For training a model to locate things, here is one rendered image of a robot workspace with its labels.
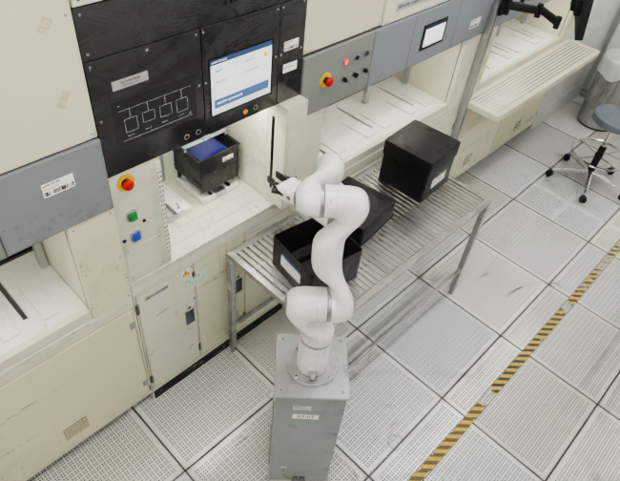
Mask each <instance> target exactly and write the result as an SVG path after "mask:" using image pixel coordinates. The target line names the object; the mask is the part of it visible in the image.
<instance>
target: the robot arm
mask: <svg viewBox="0 0 620 481"><path fill-rule="evenodd" d="M344 170H345V167H344V162H343V160H342V158H341V156H340V155H338V154H337V153H334V152H328V153H325V154H323V155H322V156H321V157H320V159H319V161H318V163H317V167H316V171H315V173H314V174H312V175H311V176H309V177H308V178H306V179H305V180H303V181H300V180H298V178H297V177H288V176H286V175H283V174H282V173H280V172H279V171H276V178H278V179H279V180H280V181H283V182H282V183H278V182H276V181H275V180H274V179H273V178H272V177H270V176H267V182H269V183H270V184H271V185H273V187H272V190H271V193H273V194H276V195H277V196H278V197H279V198H281V199H283V200H285V201H286V202H288V203H290V204H293V205H294V206H295V208H296V210H297V211H298V212H299V213H300V214H302V215H304V216H306V217H311V218H313V219H314V220H316V221H317V222H319V223H320V224H322V225H323V226H324V227H323V228H322V229H321V230H320V231H319V232H318V233H317V234H316V235H315V237H314V239H313V243H312V254H311V263H312V267H313V270H314V272H315V274H316V275H317V276H318V278H319V279H320V280H322V281H323V282H325V283H326V284H327V285H328V286H329V287H325V286H297V287H294V288H292V289H290V290H289V291H288V293H287V294H286V296H285V299H284V310H285V313H286V316H287V318H288V319H289V321H290V322H291V323H292V324H293V325H294V326H295V327H296V328H297V329H299V330H300V341H299V345H298V346H297V347H295V348H294V349H293V350H292V351H291V353H290V354H289V356H288V360H287V368H288V371H289V373H290V375H291V376H292V378H293V379H294V380H295V381H297V382H298V383H300V384H302V385H304V386H307V387H320V386H323V385H325V384H327V383H328V382H330V381H331V380H332V379H333V377H334V376H335V374H336V371H337V360H336V357H335V356H334V354H333V353H332V352H331V347H332V343H333V338H334V325H333V323H344V322H346V321H348V320H350V319H351V317H352V316H353V314H354V310H355V304H354V298H353V296H352V293H351V291H350V289H349V287H348V285H347V283H346V281H345V279H344V276H343V273H342V255H343V248H344V243H345V240H346V239H347V237H348V236H349V235H350V234H351V233H352V232H353V231H355V230H356V229H357V228H358V227H359V226H361V225H362V223H363V222H364V221H365V219H366V218H367V215H368V213H369V210H370V201H369V196H368V195H367V194H366V193H365V191H363V189H362V188H359V187H356V186H349V185H343V184H342V183H341V179H342V178H343V175H344ZM276 185H277V186H276ZM276 189H277V190H276Z"/></svg>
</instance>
